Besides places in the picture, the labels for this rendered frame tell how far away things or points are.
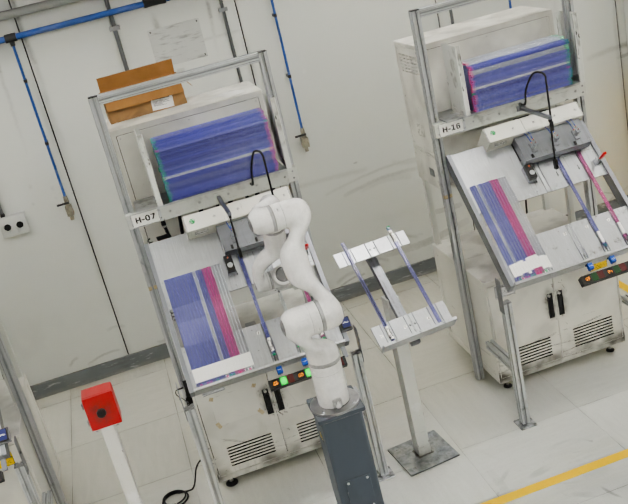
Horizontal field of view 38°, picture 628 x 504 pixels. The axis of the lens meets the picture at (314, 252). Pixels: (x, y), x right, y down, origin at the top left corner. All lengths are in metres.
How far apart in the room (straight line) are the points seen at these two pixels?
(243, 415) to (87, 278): 1.78
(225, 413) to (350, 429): 0.93
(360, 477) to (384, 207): 2.66
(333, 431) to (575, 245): 1.47
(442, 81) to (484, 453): 1.73
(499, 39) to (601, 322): 1.49
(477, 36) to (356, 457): 2.06
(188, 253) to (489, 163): 1.46
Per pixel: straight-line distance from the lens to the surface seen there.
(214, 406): 4.18
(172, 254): 4.01
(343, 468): 3.51
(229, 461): 4.33
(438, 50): 4.35
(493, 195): 4.22
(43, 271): 5.61
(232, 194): 4.02
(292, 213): 3.24
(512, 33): 4.50
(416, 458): 4.28
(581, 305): 4.64
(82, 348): 5.79
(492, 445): 4.29
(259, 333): 3.85
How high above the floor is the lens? 2.45
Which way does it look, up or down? 21 degrees down
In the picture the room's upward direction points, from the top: 14 degrees counter-clockwise
